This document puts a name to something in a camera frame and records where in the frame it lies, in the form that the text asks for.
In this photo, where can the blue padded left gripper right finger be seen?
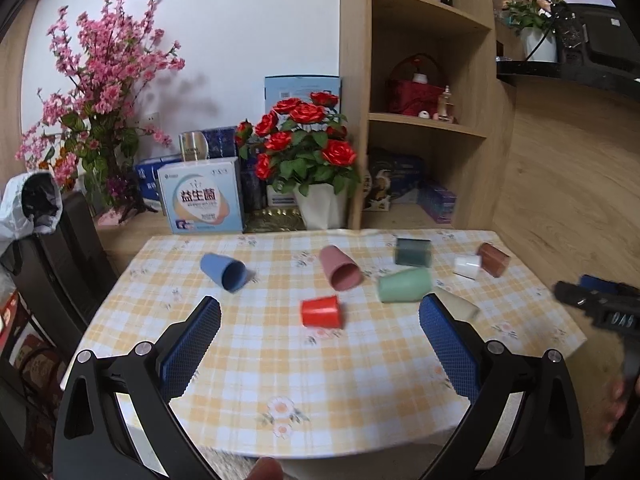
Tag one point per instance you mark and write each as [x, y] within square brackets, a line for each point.
[454, 355]

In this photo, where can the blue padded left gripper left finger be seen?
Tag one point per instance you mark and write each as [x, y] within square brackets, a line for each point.
[183, 345]

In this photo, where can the brown translucent cup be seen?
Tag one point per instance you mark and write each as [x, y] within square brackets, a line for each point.
[493, 260]

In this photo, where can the beige plastic cup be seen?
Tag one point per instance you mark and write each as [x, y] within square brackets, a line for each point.
[459, 308]

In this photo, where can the light green plastic cup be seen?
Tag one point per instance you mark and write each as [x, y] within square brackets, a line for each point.
[409, 285]

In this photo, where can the blue plastic cup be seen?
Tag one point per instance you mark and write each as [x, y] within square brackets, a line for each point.
[226, 272]

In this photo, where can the small white cup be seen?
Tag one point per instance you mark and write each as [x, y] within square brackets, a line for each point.
[468, 266]

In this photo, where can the dark teal translucent cup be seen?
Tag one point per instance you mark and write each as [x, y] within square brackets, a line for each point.
[413, 252]

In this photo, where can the pink plastic cup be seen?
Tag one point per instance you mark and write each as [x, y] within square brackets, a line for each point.
[340, 270]

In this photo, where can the red plastic cup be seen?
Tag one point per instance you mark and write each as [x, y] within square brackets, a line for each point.
[324, 312]

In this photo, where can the person's fingertip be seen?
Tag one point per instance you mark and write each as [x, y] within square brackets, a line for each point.
[266, 468]

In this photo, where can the yellow plaid tablecloth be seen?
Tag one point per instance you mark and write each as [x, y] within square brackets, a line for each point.
[269, 385]

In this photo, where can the purple box on shelf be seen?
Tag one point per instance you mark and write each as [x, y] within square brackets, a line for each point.
[437, 202]

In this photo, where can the black chair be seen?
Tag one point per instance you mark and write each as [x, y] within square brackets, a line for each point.
[63, 277]

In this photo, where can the light blue probiotic box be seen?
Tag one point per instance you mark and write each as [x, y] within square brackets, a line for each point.
[202, 197]

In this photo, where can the gold ornate tray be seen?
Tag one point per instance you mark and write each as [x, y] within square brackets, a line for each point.
[274, 219]

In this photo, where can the blue white tissue box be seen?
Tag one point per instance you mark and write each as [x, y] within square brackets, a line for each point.
[146, 173]

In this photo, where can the blue cartoon box on shelf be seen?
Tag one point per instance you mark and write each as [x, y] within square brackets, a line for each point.
[391, 179]

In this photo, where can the dark blue patterned box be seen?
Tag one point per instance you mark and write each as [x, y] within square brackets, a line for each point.
[220, 142]

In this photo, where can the white plastic bag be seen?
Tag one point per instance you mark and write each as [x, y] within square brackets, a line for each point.
[31, 204]

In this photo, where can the red rose bouquet white pot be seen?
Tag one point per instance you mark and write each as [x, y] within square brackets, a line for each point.
[302, 147]

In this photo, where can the pink cherry blossom arrangement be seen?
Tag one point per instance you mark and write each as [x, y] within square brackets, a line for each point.
[87, 131]

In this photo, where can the wooden shelf unit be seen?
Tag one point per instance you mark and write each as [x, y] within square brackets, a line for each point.
[467, 157]

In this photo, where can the small figurine on shelf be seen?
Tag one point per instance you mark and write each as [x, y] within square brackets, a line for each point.
[444, 107]

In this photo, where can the peach flowers white pot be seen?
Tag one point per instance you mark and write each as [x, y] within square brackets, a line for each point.
[532, 21]

